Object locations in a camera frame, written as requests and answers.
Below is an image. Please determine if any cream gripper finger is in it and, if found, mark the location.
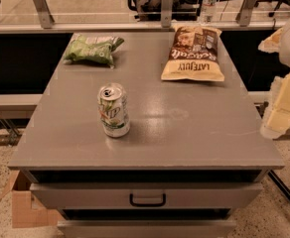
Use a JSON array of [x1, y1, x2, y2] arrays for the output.
[[258, 28, 283, 54], [260, 72, 290, 139]]

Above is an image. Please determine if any green jalapeno chip bag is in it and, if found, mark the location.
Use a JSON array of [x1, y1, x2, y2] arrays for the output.
[[64, 34, 124, 68]]

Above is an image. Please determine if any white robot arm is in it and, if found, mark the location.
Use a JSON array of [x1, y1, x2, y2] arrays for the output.
[[258, 18, 290, 139]]

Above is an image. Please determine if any brown Late July chip bag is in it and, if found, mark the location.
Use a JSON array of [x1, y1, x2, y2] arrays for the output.
[[161, 26, 224, 82]]

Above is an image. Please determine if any clear plastic water bottle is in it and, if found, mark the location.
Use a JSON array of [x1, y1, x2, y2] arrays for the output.
[[200, 0, 217, 24]]

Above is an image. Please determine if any grey drawer cabinet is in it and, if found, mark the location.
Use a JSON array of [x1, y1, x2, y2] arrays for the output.
[[7, 32, 286, 238]]

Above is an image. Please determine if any upper grey drawer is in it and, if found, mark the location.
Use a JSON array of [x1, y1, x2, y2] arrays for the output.
[[31, 182, 262, 209]]

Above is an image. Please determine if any grey drawer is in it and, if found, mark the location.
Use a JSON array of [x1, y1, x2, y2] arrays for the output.
[[31, 182, 262, 209], [58, 220, 235, 238]]

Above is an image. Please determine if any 7UP soda can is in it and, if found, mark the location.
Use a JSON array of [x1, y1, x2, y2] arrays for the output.
[[97, 83, 130, 138]]

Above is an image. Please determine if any lower grey drawer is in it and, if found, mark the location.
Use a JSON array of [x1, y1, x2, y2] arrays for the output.
[[58, 220, 235, 238]]

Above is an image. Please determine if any cardboard box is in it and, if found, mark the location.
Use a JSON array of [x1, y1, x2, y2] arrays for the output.
[[0, 171, 63, 228]]

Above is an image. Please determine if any right metal railing post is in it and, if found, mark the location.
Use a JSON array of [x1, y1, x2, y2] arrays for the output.
[[235, 0, 256, 27]]

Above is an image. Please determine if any metal railing post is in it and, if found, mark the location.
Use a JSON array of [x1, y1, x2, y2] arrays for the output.
[[33, 0, 55, 29], [161, 0, 173, 28], [235, 0, 256, 27]]

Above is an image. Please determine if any middle metal railing post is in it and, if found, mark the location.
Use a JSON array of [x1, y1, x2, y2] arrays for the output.
[[161, 0, 173, 28]]

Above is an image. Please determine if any black drawer handle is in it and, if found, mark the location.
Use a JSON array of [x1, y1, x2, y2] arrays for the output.
[[129, 193, 167, 207]]

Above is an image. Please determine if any left metal railing post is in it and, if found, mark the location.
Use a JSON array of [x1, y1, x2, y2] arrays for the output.
[[33, 0, 55, 29]]

